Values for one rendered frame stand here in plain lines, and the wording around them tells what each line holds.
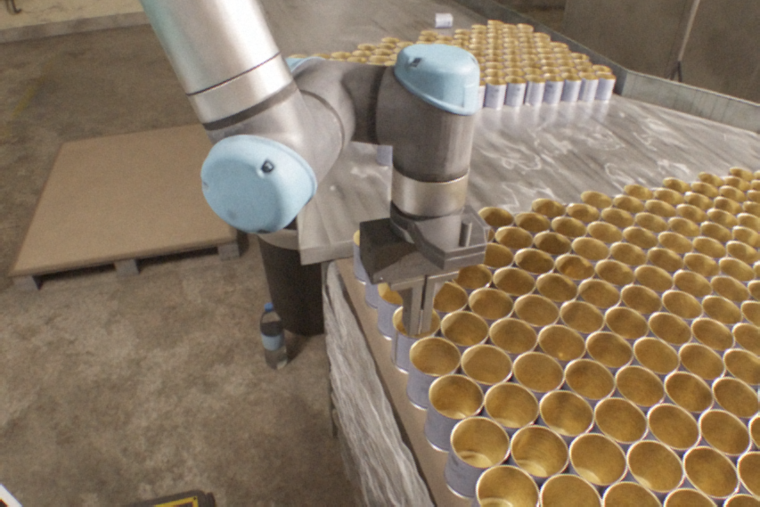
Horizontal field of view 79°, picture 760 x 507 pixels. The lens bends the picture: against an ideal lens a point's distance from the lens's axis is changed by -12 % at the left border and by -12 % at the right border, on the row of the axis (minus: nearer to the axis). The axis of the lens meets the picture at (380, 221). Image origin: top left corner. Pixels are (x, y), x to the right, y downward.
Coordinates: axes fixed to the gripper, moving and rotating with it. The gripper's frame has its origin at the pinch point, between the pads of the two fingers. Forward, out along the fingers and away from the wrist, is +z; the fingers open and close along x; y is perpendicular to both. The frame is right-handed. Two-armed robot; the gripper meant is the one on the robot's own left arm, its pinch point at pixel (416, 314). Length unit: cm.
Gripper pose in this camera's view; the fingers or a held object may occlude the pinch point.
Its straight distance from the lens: 62.7
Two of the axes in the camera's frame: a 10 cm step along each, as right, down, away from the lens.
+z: -0.3, 8.3, 5.6
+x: -9.5, 1.5, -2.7
